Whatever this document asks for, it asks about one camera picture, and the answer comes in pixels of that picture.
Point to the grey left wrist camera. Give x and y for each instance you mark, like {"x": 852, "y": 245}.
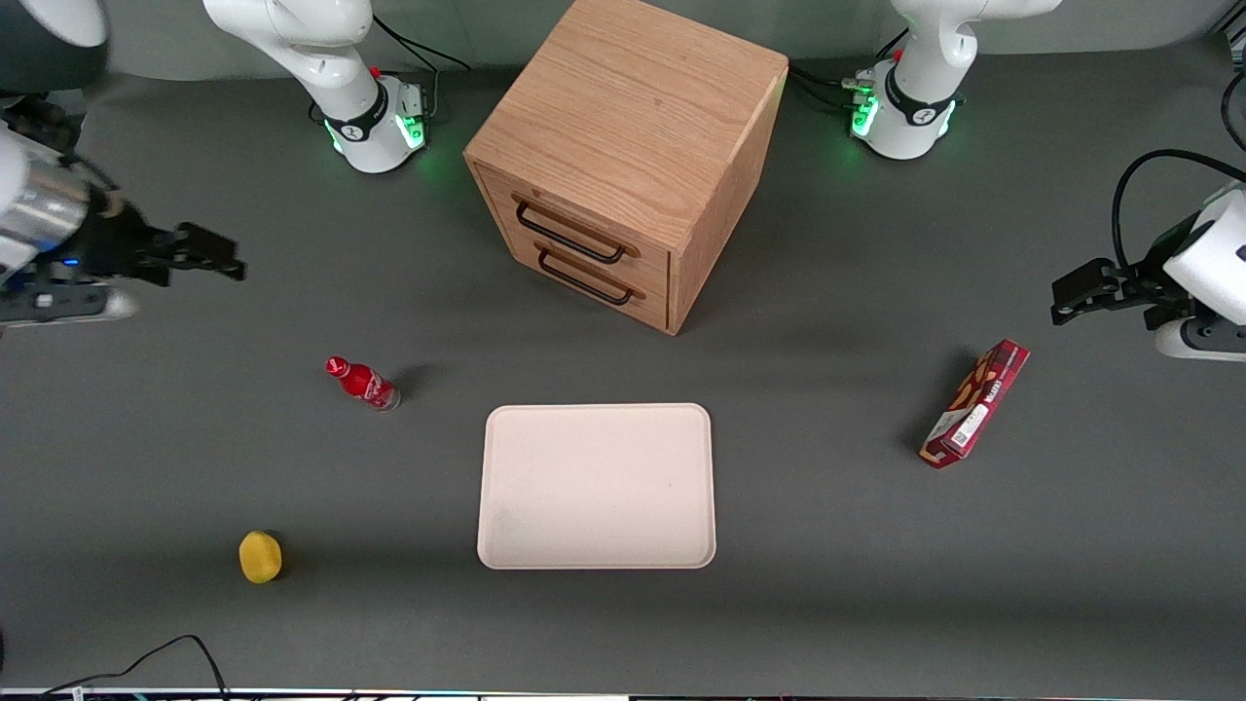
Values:
{"x": 1202, "y": 339}

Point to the wooden drawer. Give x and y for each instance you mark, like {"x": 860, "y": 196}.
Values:
{"x": 496, "y": 190}
{"x": 652, "y": 310}

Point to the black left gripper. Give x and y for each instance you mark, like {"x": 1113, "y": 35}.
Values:
{"x": 1141, "y": 286}

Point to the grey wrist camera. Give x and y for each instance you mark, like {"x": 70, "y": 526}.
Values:
{"x": 58, "y": 307}
{"x": 1202, "y": 339}

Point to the red cola bottle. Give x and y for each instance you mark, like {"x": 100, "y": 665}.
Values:
{"x": 365, "y": 386}

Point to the wooden drawer cabinet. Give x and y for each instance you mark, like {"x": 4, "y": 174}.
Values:
{"x": 633, "y": 107}

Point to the yellow lemon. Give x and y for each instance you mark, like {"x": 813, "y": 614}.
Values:
{"x": 260, "y": 557}

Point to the red tartan cookie box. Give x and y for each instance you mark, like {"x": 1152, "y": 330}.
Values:
{"x": 976, "y": 404}

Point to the beige plastic tray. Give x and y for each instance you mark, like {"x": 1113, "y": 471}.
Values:
{"x": 596, "y": 487}

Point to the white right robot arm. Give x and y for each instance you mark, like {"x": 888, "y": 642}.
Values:
{"x": 365, "y": 107}

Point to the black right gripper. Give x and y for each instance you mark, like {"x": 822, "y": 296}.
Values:
{"x": 115, "y": 248}

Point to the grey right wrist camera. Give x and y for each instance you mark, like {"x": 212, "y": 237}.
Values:
{"x": 58, "y": 307}

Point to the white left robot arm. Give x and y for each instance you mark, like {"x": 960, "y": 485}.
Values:
{"x": 915, "y": 97}

